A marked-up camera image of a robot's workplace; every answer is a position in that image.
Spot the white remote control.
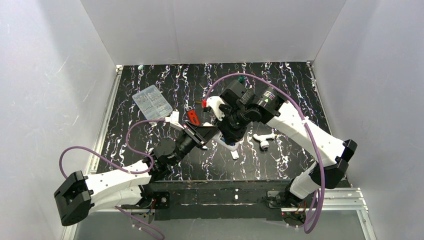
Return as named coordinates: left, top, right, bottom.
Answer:
left=212, top=131, right=240, bottom=152

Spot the white battery cover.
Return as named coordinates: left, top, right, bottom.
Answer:
left=230, top=150, right=239, bottom=160

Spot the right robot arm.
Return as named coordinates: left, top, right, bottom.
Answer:
left=202, top=80, right=358, bottom=204

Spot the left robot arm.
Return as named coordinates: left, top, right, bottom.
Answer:
left=53, top=121, right=219, bottom=227

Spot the red adjustable wrench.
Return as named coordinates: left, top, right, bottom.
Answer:
left=186, top=106, right=201, bottom=126

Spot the white plastic faucet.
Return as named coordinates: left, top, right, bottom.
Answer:
left=253, top=133, right=276, bottom=151

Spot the clear plastic screw box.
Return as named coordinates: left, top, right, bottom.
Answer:
left=132, top=85, right=173, bottom=120

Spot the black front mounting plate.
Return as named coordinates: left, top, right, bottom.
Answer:
left=122, top=180, right=290, bottom=221

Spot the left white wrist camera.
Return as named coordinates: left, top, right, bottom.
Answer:
left=165, top=110, right=184, bottom=131

